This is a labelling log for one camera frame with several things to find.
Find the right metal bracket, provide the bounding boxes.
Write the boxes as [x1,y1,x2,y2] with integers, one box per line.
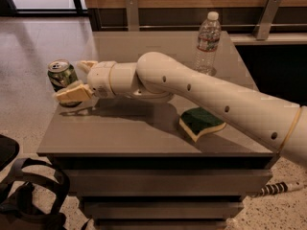
[252,0,282,40]

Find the black chair seat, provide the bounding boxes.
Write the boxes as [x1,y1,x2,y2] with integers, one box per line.
[0,135,19,171]

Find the black bag with straps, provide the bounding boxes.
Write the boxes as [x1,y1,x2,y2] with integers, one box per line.
[0,158,70,230]

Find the green yellow sponge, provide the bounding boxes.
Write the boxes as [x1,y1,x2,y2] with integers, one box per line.
[179,107,226,142]

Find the grey drawer cabinet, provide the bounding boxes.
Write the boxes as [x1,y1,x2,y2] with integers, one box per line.
[35,31,293,230]

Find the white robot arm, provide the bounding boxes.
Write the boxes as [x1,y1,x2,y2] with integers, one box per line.
[54,52,307,167]

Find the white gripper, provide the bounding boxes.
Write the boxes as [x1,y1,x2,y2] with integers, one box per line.
[53,60,116,104]

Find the green soda can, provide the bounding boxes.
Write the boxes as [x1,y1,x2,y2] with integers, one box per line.
[47,59,78,92]

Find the left metal bracket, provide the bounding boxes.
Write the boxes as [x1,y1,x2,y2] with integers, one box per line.
[125,0,140,32]

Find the metal bracket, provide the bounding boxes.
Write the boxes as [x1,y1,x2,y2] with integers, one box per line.
[125,0,140,32]
[252,0,282,40]

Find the clear plastic water bottle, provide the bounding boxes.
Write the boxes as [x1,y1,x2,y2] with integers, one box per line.
[193,11,222,76]

